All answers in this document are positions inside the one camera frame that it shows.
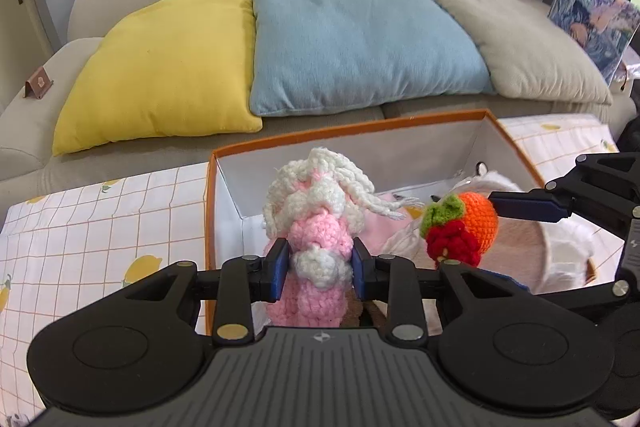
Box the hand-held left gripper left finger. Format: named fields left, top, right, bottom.
left=120, top=238, right=292, bottom=344

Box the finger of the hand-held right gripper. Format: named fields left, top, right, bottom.
left=520, top=264, right=640, bottom=324
left=487, top=153, right=640, bottom=240

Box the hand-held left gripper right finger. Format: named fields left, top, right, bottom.
left=351, top=237, right=531, bottom=342

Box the orange crochet toy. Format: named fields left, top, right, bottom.
left=420, top=192, right=500, bottom=268

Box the pink white crochet toy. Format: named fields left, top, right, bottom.
left=261, top=147, right=403, bottom=327

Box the orange storage box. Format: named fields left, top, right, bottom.
left=204, top=108, right=598, bottom=338

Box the pink cloth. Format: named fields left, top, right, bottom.
left=360, top=192, right=427, bottom=255

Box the brown crochet toy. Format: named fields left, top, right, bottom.
left=345, top=297, right=387, bottom=329

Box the white cloth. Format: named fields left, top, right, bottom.
left=382, top=222, right=432, bottom=259

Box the beige pillow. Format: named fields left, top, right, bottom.
left=414, top=0, right=613, bottom=105

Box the lemon print bed sheet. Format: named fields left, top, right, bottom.
left=0, top=112, right=640, bottom=423

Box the blue printed pillow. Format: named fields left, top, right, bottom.
left=547, top=0, right=640, bottom=85

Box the yellow pillow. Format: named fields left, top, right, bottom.
left=52, top=0, right=263, bottom=156

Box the brown phone stand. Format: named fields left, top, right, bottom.
left=22, top=68, right=56, bottom=98

